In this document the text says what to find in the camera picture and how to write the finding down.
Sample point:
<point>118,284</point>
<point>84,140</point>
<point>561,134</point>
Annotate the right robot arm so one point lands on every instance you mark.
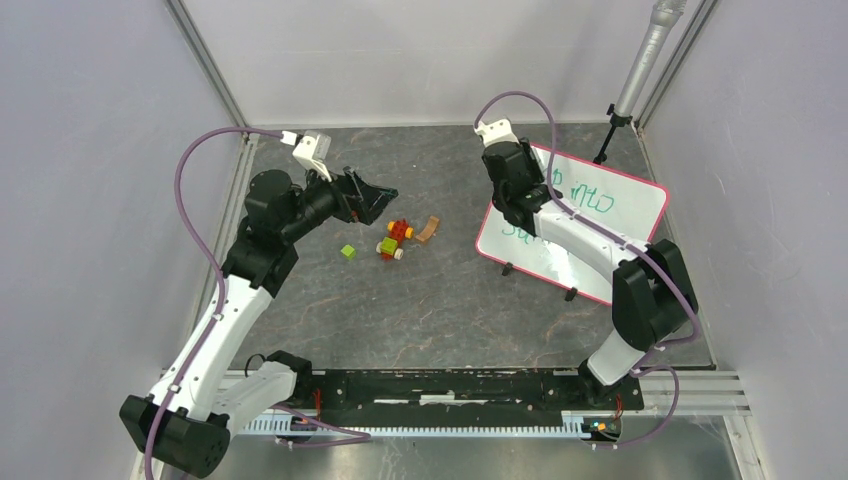
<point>532,226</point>

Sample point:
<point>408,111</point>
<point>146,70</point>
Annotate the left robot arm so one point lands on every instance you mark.
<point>186,421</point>

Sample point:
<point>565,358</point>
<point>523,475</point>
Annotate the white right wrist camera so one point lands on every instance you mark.
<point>498,131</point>

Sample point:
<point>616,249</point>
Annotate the brown curved block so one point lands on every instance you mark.
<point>428,231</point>

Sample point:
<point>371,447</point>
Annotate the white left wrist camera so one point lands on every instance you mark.
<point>310,151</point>

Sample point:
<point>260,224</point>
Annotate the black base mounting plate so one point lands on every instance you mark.
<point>457,398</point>

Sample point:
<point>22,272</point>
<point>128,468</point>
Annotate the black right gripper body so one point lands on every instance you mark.
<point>531,162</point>

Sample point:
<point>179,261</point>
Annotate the white slotted cable duct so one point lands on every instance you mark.
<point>280,424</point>

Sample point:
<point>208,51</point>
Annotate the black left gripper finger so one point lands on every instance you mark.
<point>369,194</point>
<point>367,211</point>

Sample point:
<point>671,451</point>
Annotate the pink framed whiteboard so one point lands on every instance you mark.
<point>623,202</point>

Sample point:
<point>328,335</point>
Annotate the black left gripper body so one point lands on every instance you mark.
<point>330,198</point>

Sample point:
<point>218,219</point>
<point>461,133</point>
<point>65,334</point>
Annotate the red yellow toy block car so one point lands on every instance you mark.
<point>391,246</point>

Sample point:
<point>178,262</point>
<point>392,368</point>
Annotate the green cube block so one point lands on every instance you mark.
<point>348,251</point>

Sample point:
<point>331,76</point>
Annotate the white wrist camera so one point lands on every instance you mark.
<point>498,131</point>
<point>310,151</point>

